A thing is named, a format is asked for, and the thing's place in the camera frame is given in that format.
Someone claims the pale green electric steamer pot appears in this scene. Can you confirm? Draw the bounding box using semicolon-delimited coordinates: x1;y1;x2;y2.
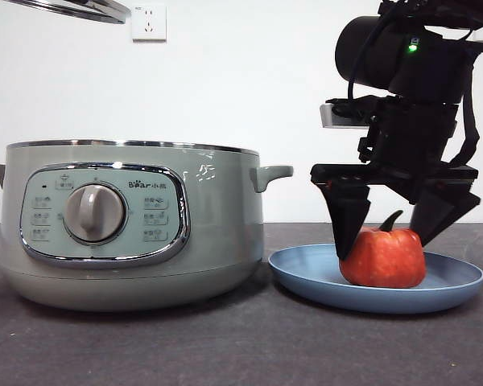
0;139;295;313

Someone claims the orange pumpkin with green stem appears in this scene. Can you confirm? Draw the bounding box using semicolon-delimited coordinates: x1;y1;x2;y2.
338;209;427;289

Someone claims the blue plate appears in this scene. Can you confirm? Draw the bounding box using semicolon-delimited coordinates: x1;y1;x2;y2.
267;243;483;314

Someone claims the glass lid with green knob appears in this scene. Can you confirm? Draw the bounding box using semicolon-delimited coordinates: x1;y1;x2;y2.
3;0;132;25

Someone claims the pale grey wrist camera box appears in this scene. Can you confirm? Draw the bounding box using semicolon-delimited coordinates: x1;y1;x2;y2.
320;103;372;129

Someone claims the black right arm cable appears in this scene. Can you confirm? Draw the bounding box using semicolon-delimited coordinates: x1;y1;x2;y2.
460;90;481;165

